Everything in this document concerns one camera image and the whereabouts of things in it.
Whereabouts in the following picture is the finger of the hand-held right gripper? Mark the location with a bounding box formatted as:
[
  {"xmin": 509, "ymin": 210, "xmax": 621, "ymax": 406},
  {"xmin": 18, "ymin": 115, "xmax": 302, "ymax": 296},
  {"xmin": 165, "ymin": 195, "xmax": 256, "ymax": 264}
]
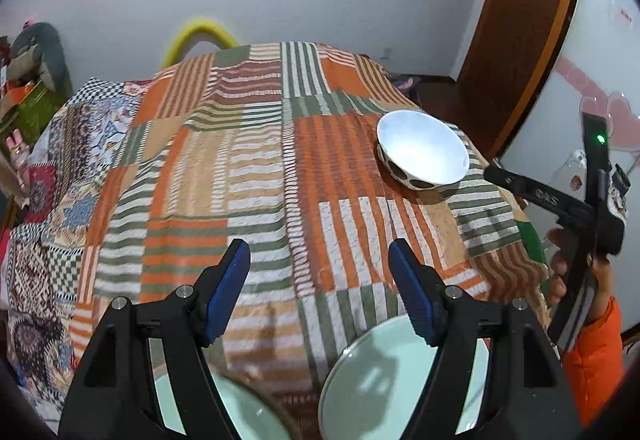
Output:
[{"xmin": 482, "ymin": 164, "xmax": 601, "ymax": 226}]

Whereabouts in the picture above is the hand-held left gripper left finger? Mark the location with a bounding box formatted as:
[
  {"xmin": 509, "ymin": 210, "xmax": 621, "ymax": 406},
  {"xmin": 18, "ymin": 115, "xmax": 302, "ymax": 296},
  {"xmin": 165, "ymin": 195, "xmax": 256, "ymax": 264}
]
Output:
[{"xmin": 57, "ymin": 237, "xmax": 252, "ymax": 440}]

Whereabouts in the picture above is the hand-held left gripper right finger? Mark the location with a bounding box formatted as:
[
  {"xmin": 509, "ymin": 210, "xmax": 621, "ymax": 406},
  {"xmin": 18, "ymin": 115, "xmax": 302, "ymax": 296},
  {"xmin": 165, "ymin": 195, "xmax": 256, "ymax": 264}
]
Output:
[{"xmin": 388, "ymin": 239, "xmax": 583, "ymax": 440}]

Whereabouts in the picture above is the green round plate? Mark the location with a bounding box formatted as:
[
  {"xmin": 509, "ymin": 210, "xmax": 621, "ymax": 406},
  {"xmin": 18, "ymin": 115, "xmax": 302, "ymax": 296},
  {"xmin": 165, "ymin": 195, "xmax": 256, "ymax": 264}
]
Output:
[{"xmin": 318, "ymin": 313, "xmax": 491, "ymax": 440}]

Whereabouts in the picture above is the white spotted bowl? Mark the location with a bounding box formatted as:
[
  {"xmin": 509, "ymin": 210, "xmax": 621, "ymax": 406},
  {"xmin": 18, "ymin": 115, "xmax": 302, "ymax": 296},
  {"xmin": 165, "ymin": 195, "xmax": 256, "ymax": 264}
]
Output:
[{"xmin": 376, "ymin": 109, "xmax": 471, "ymax": 191}]

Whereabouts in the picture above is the white plate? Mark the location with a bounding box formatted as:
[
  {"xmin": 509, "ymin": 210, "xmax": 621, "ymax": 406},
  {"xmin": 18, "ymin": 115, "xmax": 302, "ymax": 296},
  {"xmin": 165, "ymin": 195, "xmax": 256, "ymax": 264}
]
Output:
[{"xmin": 150, "ymin": 360, "xmax": 293, "ymax": 440}]

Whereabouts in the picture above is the person's right hand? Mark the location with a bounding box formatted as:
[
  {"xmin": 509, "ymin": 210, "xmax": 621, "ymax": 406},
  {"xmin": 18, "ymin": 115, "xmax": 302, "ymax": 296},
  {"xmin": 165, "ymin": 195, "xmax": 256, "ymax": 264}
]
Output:
[{"xmin": 547, "ymin": 226, "xmax": 615, "ymax": 323}]

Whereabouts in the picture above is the striped patchwork blanket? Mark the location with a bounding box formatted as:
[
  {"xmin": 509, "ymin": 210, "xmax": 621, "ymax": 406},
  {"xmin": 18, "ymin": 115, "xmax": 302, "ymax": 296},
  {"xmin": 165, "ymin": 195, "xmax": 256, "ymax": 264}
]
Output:
[{"xmin": 67, "ymin": 40, "xmax": 551, "ymax": 440}]

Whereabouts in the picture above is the white refrigerator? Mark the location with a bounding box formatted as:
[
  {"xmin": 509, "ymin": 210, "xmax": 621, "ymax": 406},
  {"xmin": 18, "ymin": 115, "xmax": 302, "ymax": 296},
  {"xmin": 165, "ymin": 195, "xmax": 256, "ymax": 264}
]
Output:
[{"xmin": 495, "ymin": 0, "xmax": 640, "ymax": 351}]

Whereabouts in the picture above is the wooden door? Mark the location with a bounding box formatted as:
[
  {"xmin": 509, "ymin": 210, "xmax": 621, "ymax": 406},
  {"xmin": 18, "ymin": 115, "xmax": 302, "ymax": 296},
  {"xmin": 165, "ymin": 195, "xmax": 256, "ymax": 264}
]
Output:
[{"xmin": 452, "ymin": 0, "xmax": 586, "ymax": 161}]

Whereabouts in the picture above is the patterned quilt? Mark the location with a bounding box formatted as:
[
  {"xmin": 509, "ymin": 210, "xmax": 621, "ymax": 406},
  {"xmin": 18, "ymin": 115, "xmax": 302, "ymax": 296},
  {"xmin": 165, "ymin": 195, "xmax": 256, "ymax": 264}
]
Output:
[{"xmin": 0, "ymin": 78, "xmax": 151, "ymax": 401}]

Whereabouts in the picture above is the pink bunny toy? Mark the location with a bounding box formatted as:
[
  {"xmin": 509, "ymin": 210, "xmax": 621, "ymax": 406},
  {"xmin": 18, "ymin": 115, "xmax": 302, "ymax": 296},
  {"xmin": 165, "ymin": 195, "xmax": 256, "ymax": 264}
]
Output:
[{"xmin": 6, "ymin": 127, "xmax": 31, "ymax": 171}]

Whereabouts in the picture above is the yellow curved tube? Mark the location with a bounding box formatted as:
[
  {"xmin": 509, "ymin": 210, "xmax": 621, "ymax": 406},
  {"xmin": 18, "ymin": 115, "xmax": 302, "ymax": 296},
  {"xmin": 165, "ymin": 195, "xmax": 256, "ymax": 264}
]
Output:
[{"xmin": 160, "ymin": 14, "xmax": 241, "ymax": 68}]

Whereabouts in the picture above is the green box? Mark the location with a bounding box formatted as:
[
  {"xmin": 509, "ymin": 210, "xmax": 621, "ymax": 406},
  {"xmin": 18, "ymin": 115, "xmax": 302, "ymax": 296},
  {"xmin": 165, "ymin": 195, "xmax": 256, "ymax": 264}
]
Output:
[{"xmin": 0, "ymin": 83, "xmax": 56, "ymax": 146}]

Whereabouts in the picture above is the grey stuffed toy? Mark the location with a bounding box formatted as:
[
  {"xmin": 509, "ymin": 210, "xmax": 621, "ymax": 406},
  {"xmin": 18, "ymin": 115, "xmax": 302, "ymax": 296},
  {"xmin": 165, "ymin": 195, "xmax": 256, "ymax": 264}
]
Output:
[{"xmin": 10, "ymin": 22, "xmax": 71, "ymax": 91}]

